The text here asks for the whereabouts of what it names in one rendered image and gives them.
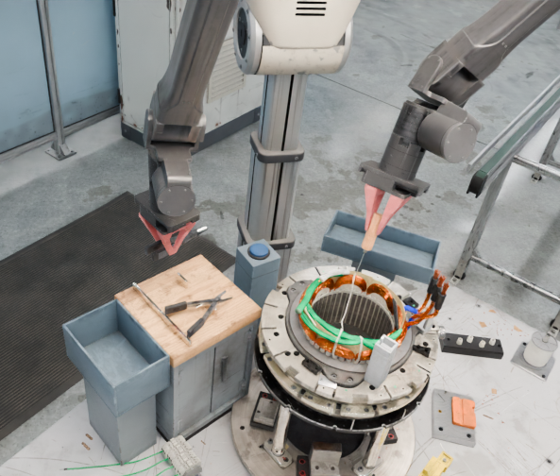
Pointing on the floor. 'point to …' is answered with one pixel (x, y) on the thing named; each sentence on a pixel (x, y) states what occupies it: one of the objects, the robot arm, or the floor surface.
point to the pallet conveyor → (496, 176)
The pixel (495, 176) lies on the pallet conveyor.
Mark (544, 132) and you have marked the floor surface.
